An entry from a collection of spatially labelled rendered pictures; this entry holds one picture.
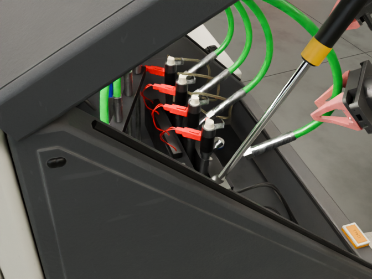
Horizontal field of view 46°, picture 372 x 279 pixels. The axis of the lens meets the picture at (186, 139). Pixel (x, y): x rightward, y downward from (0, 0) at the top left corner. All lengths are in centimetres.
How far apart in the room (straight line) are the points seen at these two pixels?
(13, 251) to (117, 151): 13
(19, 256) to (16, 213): 5
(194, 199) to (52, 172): 14
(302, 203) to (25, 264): 74
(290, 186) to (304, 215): 7
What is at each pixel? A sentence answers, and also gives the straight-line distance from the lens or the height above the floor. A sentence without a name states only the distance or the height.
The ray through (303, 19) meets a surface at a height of 138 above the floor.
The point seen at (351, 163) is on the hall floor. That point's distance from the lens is 261.
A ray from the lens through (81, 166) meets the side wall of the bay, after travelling 34.
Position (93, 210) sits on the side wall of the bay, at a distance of 38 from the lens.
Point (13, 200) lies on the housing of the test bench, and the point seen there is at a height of 139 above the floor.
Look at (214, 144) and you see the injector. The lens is 88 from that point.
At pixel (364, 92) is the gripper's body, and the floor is 129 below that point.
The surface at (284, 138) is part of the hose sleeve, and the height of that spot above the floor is 116.
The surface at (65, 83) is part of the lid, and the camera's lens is 27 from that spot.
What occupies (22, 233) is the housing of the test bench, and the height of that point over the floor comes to 135.
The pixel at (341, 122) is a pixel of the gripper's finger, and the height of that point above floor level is 123.
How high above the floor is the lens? 164
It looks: 41 degrees down
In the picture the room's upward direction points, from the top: 4 degrees clockwise
